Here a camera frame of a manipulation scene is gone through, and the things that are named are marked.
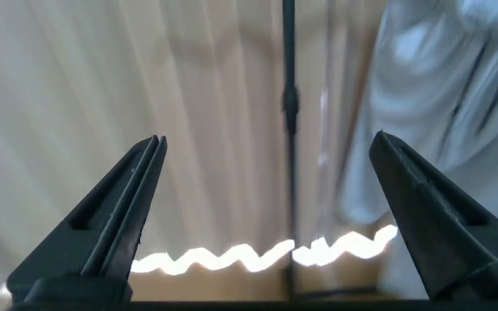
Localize black clothes rack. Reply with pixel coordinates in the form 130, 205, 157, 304
280, 0, 382, 302

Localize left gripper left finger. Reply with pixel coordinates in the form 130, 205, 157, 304
6, 135, 169, 303

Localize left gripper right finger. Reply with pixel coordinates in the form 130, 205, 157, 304
368, 130, 498, 302

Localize pale grey shorts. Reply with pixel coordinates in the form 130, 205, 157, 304
335, 0, 498, 300

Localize beige curtain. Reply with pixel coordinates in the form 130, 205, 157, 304
0, 0, 388, 277

